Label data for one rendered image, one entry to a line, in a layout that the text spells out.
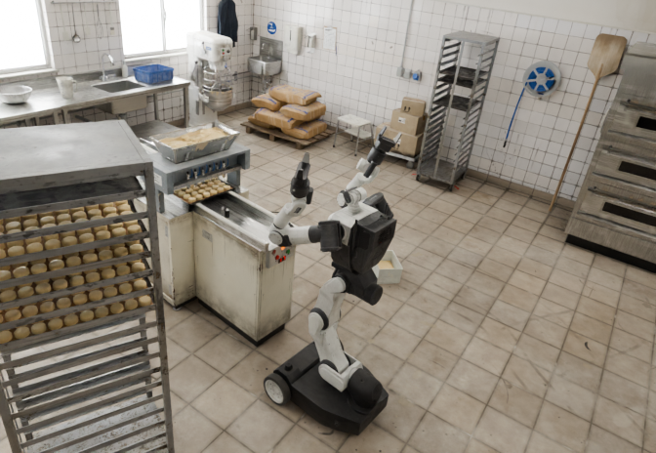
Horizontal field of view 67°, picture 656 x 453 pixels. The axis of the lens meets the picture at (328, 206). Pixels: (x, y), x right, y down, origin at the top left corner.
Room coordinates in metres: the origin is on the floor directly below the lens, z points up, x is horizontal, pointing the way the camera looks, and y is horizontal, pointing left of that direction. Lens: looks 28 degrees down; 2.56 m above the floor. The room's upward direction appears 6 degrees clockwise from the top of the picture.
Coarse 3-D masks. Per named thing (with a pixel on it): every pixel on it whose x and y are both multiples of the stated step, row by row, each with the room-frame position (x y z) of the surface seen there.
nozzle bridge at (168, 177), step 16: (240, 144) 3.47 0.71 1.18; (160, 160) 3.03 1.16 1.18; (192, 160) 3.08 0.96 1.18; (208, 160) 3.11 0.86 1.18; (240, 160) 3.40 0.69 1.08; (160, 176) 2.88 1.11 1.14; (176, 176) 2.99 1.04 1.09; (192, 176) 3.10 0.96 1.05; (208, 176) 3.14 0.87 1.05; (160, 192) 2.91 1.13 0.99; (160, 208) 2.91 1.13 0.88
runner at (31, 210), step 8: (128, 192) 1.58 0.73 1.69; (136, 192) 1.60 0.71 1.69; (144, 192) 1.61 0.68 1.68; (72, 200) 1.48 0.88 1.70; (80, 200) 1.49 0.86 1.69; (88, 200) 1.50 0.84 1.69; (96, 200) 1.52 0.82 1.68; (104, 200) 1.53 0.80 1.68; (112, 200) 1.55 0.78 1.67; (120, 200) 1.56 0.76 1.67; (16, 208) 1.38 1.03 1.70; (24, 208) 1.40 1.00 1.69; (32, 208) 1.41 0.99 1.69; (40, 208) 1.42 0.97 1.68; (48, 208) 1.43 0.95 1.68; (56, 208) 1.45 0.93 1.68; (64, 208) 1.46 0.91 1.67; (0, 216) 1.36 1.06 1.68; (8, 216) 1.37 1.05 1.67; (16, 216) 1.38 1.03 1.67
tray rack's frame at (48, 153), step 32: (32, 128) 1.79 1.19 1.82; (64, 128) 1.83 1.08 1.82; (96, 128) 1.87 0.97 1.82; (128, 128) 1.90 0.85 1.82; (0, 160) 1.48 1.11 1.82; (32, 160) 1.51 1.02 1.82; (64, 160) 1.53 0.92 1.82; (96, 160) 1.56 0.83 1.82; (128, 160) 1.59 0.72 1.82; (0, 384) 1.26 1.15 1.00; (96, 416) 1.81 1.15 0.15; (128, 416) 1.83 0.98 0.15; (32, 448) 1.58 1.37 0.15; (64, 448) 1.60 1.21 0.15
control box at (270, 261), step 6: (270, 246) 2.64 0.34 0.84; (276, 246) 2.65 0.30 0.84; (294, 246) 2.78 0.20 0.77; (270, 252) 2.60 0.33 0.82; (276, 252) 2.65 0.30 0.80; (282, 252) 2.69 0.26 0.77; (270, 258) 2.61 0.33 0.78; (282, 258) 2.69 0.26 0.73; (270, 264) 2.61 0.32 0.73; (276, 264) 2.65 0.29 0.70
